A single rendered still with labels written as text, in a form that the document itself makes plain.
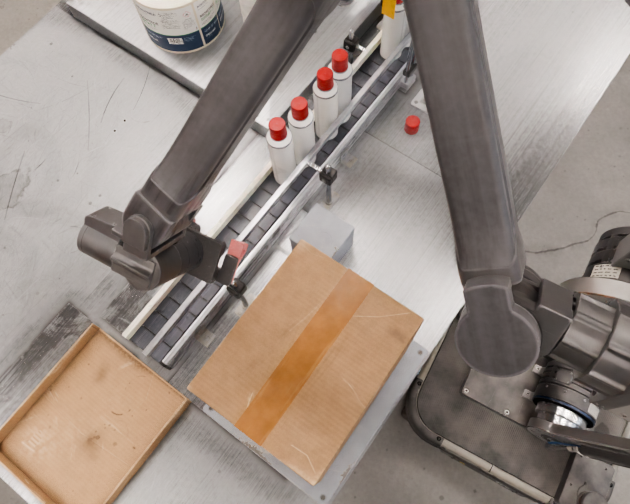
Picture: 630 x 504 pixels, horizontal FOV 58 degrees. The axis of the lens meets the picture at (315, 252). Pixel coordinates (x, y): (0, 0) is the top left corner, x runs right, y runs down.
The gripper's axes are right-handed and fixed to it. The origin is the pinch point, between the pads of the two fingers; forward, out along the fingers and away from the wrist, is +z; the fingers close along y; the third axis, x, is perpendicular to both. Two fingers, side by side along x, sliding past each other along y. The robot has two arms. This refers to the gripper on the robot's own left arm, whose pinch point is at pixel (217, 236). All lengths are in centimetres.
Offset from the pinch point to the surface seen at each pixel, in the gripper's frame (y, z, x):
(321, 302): -18.6, 3.9, 4.2
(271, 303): -11.6, 1.4, 7.1
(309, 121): 1.9, 30.7, -17.0
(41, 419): 25, 0, 53
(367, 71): 2, 61, -28
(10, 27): 187, 137, 13
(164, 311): 13.1, 15.4, 27.3
